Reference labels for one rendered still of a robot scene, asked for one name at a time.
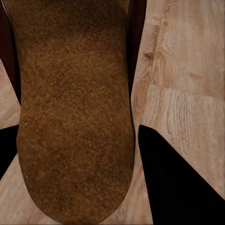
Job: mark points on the sandal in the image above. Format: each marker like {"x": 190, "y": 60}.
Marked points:
{"x": 72, "y": 65}

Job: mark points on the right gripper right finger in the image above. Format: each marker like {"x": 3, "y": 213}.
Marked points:
{"x": 178, "y": 195}

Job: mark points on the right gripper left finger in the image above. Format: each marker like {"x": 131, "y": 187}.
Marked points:
{"x": 8, "y": 148}

